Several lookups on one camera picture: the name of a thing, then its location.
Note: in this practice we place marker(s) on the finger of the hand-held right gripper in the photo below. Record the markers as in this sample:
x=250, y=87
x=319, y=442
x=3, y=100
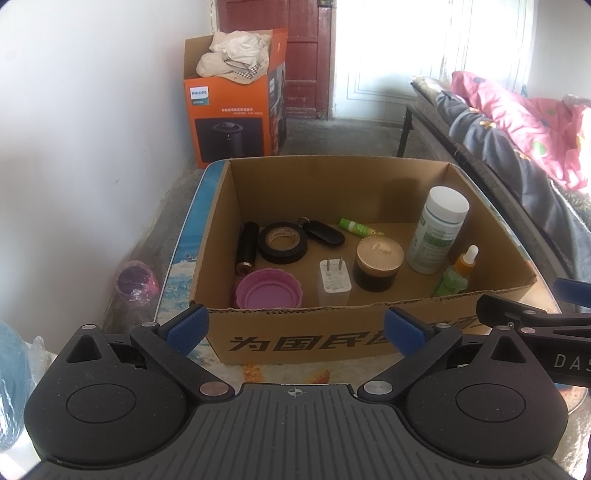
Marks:
x=508, y=311
x=575, y=291

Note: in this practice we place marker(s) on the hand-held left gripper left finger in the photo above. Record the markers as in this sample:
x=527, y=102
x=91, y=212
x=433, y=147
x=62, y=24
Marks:
x=187, y=325

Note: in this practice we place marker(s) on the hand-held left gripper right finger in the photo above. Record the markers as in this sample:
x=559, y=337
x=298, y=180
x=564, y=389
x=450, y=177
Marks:
x=404, y=330

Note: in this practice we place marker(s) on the brown cardboard box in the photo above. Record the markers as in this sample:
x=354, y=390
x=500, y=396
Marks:
x=351, y=341

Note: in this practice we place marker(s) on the green dropper bottle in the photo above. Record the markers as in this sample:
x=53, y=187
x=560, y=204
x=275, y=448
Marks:
x=455, y=277

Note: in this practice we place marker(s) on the gold lid dark jar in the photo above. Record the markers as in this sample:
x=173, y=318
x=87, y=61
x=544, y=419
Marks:
x=378, y=263

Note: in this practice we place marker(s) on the white charger plug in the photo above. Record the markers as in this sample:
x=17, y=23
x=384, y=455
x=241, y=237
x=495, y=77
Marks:
x=333, y=281

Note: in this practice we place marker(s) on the pink plastic lid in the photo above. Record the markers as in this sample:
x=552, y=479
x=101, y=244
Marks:
x=268, y=290

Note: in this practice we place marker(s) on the black cylinder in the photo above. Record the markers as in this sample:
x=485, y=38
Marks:
x=247, y=249

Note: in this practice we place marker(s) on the white plastic bottle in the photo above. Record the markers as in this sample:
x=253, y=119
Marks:
x=436, y=230

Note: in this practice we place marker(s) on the black tape roll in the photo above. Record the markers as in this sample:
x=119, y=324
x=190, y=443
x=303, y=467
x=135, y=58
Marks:
x=265, y=247

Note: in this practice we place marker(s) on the green tube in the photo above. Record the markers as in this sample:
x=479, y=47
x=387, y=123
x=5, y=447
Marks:
x=358, y=227

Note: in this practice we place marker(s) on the black key fob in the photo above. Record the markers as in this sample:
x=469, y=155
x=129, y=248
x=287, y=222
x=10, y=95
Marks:
x=325, y=234

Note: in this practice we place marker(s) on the purple cup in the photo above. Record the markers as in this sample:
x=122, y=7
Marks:
x=136, y=281

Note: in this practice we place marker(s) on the clear plastic bag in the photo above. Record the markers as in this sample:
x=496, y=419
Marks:
x=34, y=364

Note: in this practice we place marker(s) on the pink blanket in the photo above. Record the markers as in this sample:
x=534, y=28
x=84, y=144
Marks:
x=531, y=124

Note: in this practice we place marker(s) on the teal object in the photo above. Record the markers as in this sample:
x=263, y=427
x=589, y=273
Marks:
x=9, y=387

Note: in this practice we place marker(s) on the orange appliance box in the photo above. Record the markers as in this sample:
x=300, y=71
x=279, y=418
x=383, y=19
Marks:
x=226, y=124

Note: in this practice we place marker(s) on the white door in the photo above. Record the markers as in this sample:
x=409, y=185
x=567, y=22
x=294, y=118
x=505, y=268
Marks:
x=383, y=69

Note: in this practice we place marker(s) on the beige cloth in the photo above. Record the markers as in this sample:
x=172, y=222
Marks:
x=235, y=53

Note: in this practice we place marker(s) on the red door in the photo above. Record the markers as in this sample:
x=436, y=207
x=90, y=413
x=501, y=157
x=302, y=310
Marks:
x=300, y=55

